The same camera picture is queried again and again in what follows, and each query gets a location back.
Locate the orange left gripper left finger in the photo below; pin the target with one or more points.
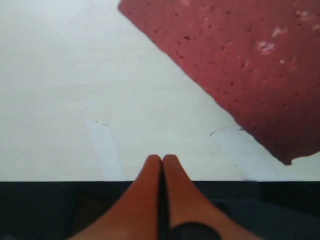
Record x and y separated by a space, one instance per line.
135 215

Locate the red brick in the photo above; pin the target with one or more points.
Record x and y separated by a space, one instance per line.
258 59

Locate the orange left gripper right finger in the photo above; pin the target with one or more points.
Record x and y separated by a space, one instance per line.
191 215

